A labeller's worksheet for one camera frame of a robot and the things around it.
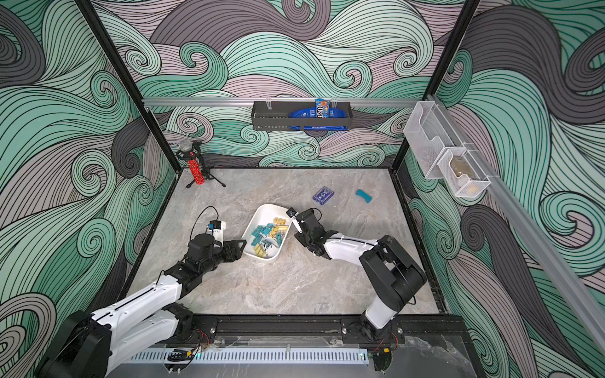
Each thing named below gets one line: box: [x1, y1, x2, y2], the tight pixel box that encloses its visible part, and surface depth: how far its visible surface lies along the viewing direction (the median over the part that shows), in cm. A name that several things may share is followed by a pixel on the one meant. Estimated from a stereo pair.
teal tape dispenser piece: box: [355, 189, 373, 204], surface depth 111 cm
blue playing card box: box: [311, 185, 335, 206], surface depth 109 cm
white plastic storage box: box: [242, 203, 293, 260], surface depth 97 cm
